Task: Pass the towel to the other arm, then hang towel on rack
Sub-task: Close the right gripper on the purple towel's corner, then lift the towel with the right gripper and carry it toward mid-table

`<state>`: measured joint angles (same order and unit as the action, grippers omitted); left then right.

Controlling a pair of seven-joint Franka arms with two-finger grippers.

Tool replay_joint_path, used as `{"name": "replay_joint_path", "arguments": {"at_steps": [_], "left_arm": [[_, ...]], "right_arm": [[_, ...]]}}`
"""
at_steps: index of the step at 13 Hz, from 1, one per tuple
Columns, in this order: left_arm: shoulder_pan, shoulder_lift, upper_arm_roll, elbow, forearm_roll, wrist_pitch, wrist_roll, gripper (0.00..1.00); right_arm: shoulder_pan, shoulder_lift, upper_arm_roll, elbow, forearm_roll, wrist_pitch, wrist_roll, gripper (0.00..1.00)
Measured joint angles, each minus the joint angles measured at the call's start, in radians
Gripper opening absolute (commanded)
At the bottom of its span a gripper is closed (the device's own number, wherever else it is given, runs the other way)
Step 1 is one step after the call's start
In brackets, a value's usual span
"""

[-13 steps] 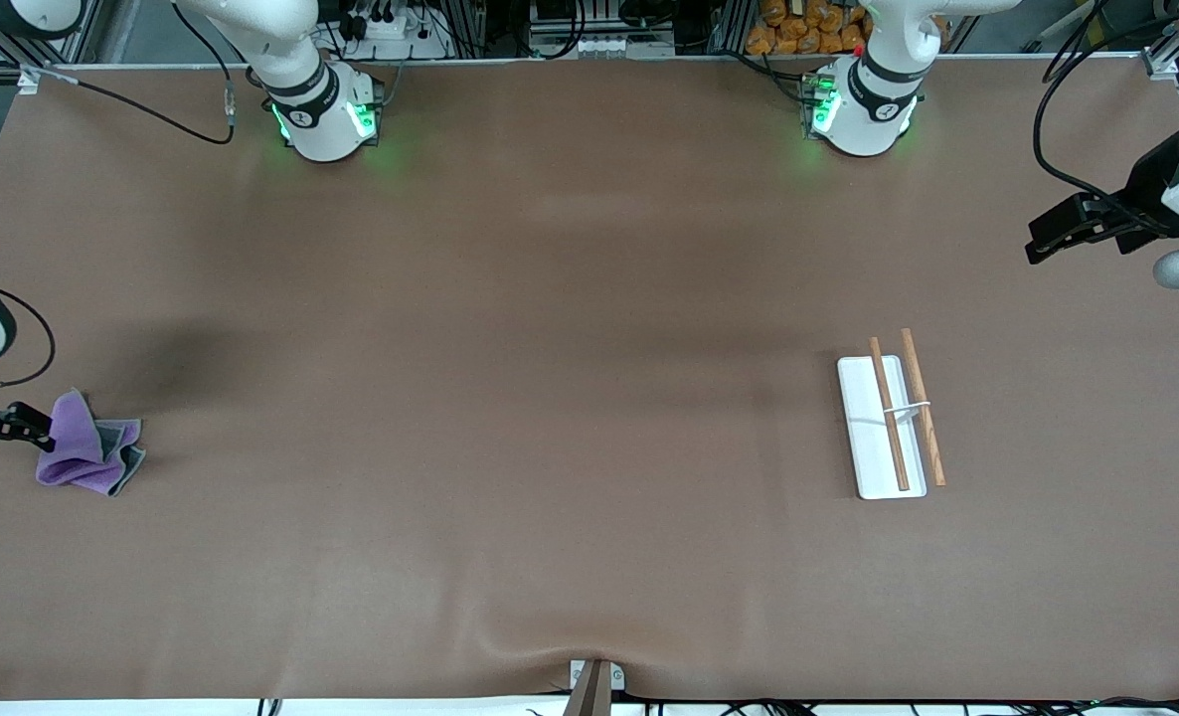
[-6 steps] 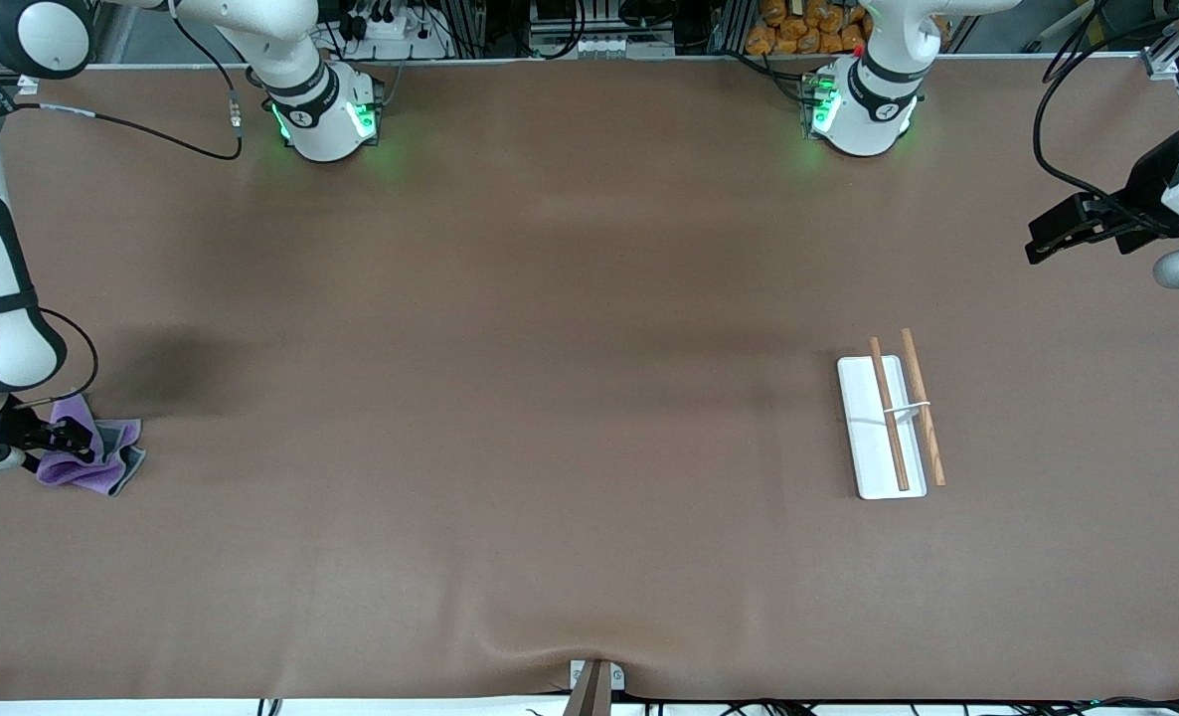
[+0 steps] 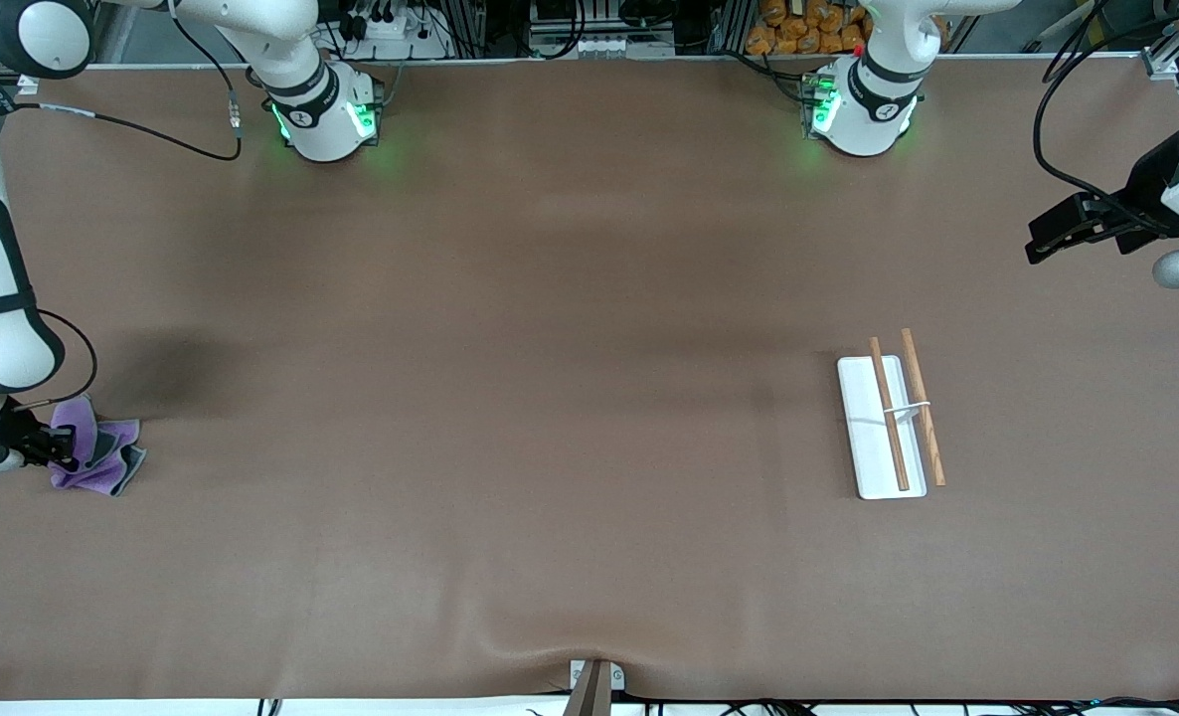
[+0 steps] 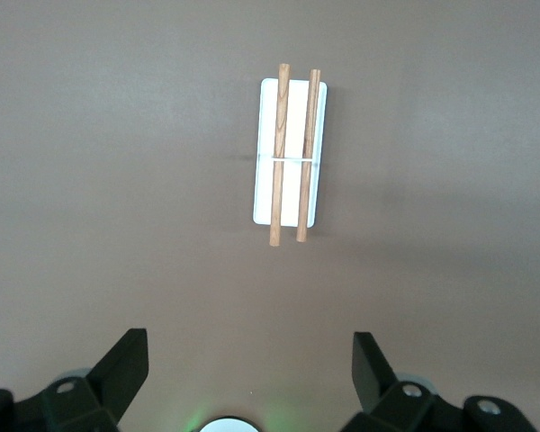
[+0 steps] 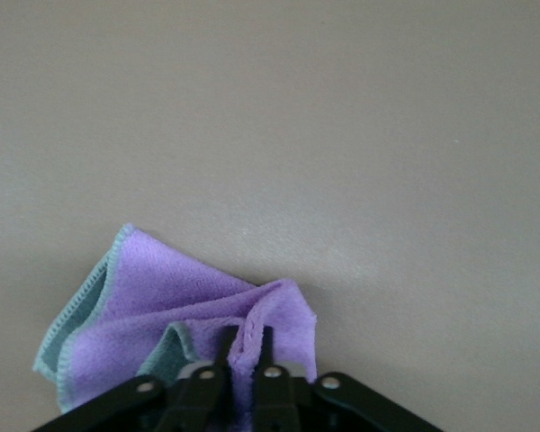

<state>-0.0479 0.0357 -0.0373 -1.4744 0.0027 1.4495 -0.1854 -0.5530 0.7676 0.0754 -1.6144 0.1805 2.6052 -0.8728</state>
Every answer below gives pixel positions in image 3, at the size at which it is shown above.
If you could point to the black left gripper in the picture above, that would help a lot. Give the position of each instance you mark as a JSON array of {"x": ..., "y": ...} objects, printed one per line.
[{"x": 1149, "y": 186}]

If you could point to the orange packaged goods pile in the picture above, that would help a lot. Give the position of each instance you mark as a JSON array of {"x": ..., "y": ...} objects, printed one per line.
[{"x": 808, "y": 30}]

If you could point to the brown table cover mat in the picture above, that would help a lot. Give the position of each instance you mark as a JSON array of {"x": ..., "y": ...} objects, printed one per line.
[{"x": 550, "y": 348}]

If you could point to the purple fleece towel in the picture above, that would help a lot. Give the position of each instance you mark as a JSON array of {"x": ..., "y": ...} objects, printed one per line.
[{"x": 102, "y": 452}]

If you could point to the white terminal block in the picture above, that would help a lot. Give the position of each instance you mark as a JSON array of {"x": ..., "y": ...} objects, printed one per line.
[{"x": 619, "y": 46}]

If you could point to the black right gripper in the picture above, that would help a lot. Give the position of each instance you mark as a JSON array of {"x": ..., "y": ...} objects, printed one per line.
[{"x": 25, "y": 439}]

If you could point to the white power strip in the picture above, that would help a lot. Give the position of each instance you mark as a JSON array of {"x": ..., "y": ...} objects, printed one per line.
[{"x": 391, "y": 30}]

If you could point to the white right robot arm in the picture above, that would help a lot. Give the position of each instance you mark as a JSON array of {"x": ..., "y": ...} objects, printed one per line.
[{"x": 321, "y": 119}]

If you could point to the aluminium frame profile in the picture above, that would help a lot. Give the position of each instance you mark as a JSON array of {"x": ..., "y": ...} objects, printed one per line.
[{"x": 1168, "y": 55}]

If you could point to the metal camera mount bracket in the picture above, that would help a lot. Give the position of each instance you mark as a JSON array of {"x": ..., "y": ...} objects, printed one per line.
[{"x": 594, "y": 691}]

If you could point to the white rectangular tray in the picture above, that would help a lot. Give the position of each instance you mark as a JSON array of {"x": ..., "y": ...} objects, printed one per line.
[{"x": 873, "y": 438}]

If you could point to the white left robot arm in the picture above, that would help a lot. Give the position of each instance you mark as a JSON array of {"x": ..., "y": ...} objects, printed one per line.
[{"x": 868, "y": 109}]

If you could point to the black electronics box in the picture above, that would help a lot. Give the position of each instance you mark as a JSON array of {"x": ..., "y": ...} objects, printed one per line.
[{"x": 599, "y": 15}]

